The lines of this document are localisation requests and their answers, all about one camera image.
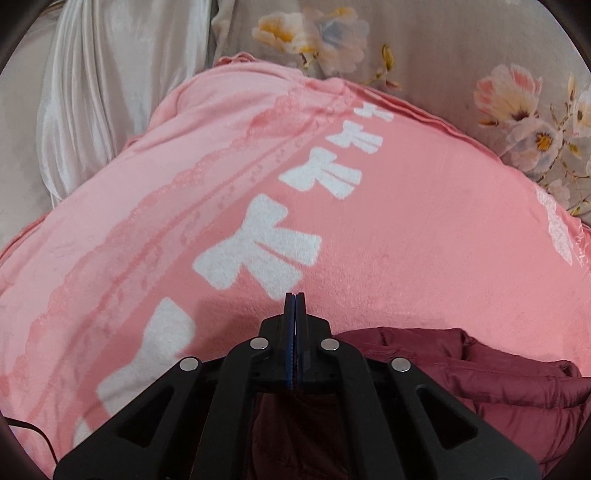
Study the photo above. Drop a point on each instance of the pink printed blanket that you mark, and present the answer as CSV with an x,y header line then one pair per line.
x,y
415,240

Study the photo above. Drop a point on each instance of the maroon puffer jacket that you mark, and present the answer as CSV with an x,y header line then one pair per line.
x,y
485,383

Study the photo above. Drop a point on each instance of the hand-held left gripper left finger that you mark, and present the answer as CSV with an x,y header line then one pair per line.
x,y
221,406

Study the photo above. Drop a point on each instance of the grey floral bed sheet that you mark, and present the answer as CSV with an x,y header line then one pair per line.
x,y
438,46

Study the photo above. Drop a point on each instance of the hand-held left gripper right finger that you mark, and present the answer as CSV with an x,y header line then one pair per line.
x,y
364,406

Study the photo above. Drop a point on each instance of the beige fabric cover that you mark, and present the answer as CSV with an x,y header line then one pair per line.
x,y
21,161

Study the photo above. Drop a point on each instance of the white satin curtain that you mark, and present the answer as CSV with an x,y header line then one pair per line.
x,y
92,69

